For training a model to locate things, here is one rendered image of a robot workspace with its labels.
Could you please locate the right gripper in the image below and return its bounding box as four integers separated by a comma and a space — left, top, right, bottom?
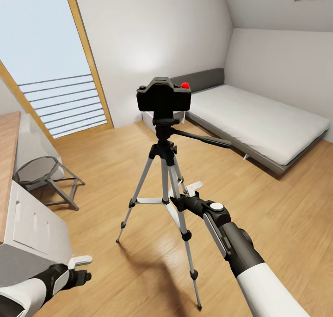
170, 191, 201, 213

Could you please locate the digital camera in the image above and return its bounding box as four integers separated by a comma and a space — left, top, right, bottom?
136, 77, 191, 112

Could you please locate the camera tripod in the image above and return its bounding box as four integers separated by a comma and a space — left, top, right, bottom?
116, 111, 232, 310

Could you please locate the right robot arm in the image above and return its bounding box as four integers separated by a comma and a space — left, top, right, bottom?
170, 181, 310, 317

